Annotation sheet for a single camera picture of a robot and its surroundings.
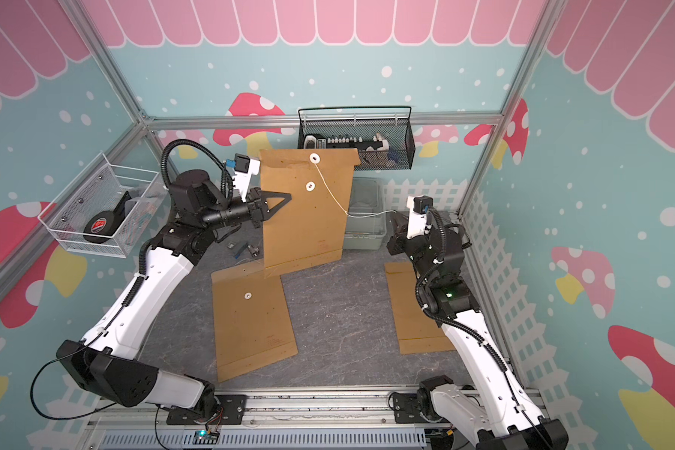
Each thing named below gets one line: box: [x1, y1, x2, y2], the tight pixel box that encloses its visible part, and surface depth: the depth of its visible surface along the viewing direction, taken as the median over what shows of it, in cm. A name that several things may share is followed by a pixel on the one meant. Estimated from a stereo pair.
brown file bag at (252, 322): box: [210, 259, 299, 384], surface depth 91 cm
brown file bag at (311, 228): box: [259, 148, 362, 276], surface depth 65 cm
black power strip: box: [303, 134, 390, 151], surface depth 92 cm
